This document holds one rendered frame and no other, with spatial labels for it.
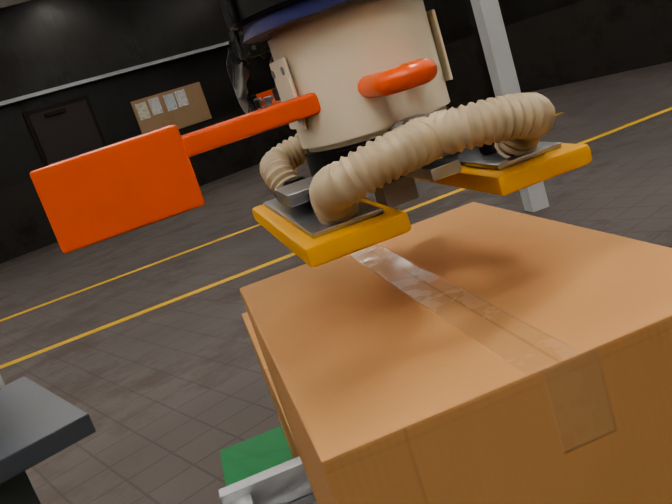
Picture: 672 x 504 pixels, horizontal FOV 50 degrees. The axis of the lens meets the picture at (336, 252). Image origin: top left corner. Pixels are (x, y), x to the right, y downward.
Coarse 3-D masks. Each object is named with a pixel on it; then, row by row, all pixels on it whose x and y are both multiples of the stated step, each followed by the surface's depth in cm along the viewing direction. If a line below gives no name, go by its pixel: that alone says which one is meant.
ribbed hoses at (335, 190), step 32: (512, 96) 64; (544, 96) 65; (416, 128) 62; (448, 128) 63; (480, 128) 62; (512, 128) 63; (544, 128) 65; (288, 160) 93; (352, 160) 61; (384, 160) 60; (416, 160) 61; (320, 192) 62; (352, 192) 61
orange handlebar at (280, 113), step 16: (416, 64) 64; (432, 64) 65; (368, 80) 67; (384, 80) 64; (400, 80) 64; (416, 80) 64; (304, 96) 72; (368, 96) 70; (256, 112) 71; (272, 112) 72; (288, 112) 72; (304, 112) 72; (208, 128) 70; (224, 128) 71; (240, 128) 71; (256, 128) 72; (272, 128) 72; (192, 144) 70; (208, 144) 71; (224, 144) 71
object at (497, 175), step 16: (544, 144) 71; (560, 144) 70; (576, 144) 69; (464, 160) 77; (480, 160) 74; (496, 160) 71; (512, 160) 69; (528, 160) 69; (544, 160) 67; (560, 160) 67; (576, 160) 68; (448, 176) 77; (464, 176) 73; (480, 176) 70; (496, 176) 67; (512, 176) 67; (528, 176) 67; (544, 176) 67; (496, 192) 67; (512, 192) 67
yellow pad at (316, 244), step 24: (264, 216) 86; (288, 216) 77; (312, 216) 73; (360, 216) 66; (384, 216) 65; (288, 240) 70; (312, 240) 65; (336, 240) 63; (360, 240) 64; (384, 240) 65; (312, 264) 63
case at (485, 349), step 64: (384, 256) 101; (448, 256) 91; (512, 256) 84; (576, 256) 77; (640, 256) 71; (256, 320) 91; (320, 320) 83; (384, 320) 76; (448, 320) 71; (512, 320) 66; (576, 320) 62; (640, 320) 58; (320, 384) 66; (384, 384) 61; (448, 384) 58; (512, 384) 55; (576, 384) 56; (640, 384) 58; (320, 448) 54; (384, 448) 53; (448, 448) 55; (512, 448) 56; (576, 448) 57; (640, 448) 59
